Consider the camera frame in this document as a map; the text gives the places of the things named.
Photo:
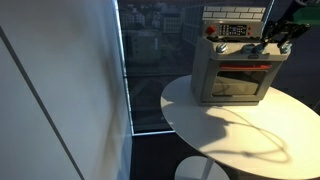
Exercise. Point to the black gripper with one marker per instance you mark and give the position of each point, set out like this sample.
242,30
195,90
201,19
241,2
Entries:
290,28

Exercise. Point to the blue oven knob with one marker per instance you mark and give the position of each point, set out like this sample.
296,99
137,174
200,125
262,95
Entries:
246,49
221,48
258,50

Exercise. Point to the red round timer knob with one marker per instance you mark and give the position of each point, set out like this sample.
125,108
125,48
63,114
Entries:
210,30

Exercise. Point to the grey toy oven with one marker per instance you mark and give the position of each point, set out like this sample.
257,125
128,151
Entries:
203,73

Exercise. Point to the grey oven door with window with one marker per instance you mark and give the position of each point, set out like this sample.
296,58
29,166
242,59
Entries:
208,83

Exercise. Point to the white round table base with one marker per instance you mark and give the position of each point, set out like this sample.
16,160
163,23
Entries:
190,170

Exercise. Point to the white window frame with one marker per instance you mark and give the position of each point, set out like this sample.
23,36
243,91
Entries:
126,83

